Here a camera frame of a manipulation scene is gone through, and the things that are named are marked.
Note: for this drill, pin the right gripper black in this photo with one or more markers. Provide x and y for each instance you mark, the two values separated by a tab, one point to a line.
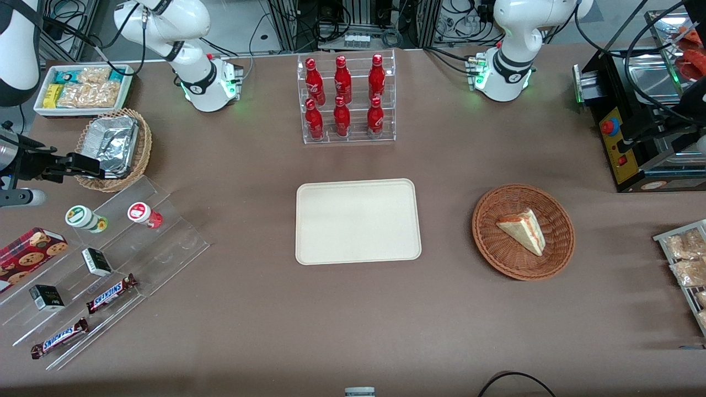
31	164

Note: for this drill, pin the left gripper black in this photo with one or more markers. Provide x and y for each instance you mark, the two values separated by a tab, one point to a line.
652	122

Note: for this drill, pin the green gum bottle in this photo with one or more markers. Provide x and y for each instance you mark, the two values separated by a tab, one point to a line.
83	217

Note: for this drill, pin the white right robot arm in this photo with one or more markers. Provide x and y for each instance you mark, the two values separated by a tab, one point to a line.
165	22

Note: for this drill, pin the red gum bottle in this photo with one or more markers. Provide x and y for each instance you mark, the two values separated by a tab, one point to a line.
141	213

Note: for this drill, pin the tray of packaged snacks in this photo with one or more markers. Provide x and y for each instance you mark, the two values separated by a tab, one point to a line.
664	238

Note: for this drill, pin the cream plastic tray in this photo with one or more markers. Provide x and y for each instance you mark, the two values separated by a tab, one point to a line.
358	220

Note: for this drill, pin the aluminium foil container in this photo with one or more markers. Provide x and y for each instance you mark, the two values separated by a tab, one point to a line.
113	143

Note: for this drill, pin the black toaster machine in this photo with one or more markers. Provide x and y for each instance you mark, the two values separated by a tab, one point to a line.
629	160

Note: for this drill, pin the oval wicker basket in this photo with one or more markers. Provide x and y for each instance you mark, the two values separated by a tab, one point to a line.
144	149

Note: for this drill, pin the large clear cracker bag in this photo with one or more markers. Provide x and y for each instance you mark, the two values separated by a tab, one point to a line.
91	95

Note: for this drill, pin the white plastic snack bin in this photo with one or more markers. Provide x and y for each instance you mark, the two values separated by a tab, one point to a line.
39	107

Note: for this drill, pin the yellow snack pack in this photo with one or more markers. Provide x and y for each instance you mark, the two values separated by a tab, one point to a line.
52	96

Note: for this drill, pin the red packet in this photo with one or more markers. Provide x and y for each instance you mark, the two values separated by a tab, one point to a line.
692	60

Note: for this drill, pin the teal snack pack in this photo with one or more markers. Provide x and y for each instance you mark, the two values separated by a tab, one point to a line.
66	76
117	74

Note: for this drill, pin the small clear cracker bag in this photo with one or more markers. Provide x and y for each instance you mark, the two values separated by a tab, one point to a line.
94	75

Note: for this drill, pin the small black box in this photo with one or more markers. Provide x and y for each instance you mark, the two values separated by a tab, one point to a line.
47	298
96	262

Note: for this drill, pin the red plaid cookie box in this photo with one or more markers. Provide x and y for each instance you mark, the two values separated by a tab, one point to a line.
27	253

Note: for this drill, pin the clear cracker pack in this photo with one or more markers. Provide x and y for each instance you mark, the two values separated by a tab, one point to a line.
686	245
692	273

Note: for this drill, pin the clear acrylic stepped shelf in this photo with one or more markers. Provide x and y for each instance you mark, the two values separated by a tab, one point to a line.
176	242

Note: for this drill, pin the Snickers chocolate bar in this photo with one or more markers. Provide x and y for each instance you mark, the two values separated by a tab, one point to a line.
59	338
110	294

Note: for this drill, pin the wrapped triangle sandwich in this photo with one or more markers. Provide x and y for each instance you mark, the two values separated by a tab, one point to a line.
524	231

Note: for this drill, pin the round wicker basket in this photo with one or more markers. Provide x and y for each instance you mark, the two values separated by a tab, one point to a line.
496	253

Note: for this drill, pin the red cola bottle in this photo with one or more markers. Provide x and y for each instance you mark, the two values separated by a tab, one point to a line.
314	82
375	118
314	121
376	80
342	118
342	82

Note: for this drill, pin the clear acrylic bottle rack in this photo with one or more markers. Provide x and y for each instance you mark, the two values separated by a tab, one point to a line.
388	138

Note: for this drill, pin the white terminal block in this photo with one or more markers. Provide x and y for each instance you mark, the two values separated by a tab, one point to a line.
357	40

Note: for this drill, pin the grey device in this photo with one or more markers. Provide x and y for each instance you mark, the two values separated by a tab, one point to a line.
359	392

